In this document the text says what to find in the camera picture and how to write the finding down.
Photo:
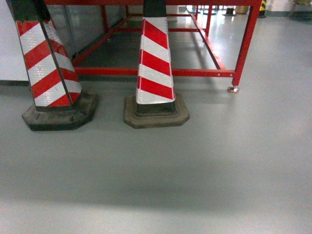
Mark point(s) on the left red white cone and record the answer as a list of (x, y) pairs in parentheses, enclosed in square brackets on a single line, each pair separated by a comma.
[(60, 102)]

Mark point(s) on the middle red white cone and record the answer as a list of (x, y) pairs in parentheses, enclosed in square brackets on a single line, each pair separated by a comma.
[(155, 103)]

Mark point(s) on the red metal frame table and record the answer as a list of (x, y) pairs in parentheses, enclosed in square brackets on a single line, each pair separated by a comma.
[(220, 70)]

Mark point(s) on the yellow black striped post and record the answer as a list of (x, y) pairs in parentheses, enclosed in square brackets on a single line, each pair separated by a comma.
[(262, 9)]

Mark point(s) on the red white cone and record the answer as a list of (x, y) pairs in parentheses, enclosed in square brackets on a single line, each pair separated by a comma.
[(60, 102), (155, 103)]

